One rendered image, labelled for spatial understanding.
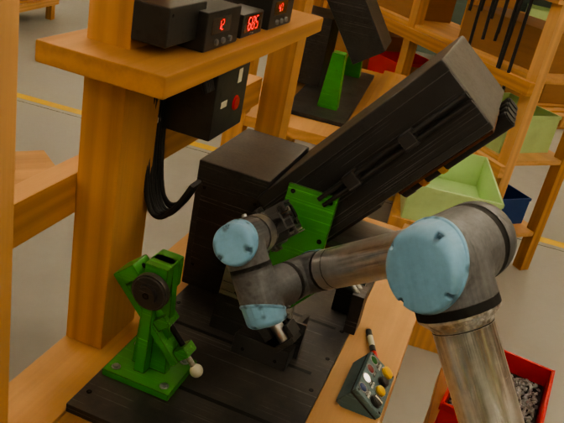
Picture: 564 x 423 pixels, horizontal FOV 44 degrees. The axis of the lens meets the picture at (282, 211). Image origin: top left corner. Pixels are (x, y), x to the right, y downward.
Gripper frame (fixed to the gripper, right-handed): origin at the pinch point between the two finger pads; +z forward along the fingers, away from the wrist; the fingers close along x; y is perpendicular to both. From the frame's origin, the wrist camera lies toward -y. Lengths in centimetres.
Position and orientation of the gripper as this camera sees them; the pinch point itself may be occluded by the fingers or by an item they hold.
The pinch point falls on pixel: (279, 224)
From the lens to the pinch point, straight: 151.9
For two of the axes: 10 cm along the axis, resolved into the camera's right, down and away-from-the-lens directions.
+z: 2.7, -1.0, 9.6
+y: 8.4, -4.5, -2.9
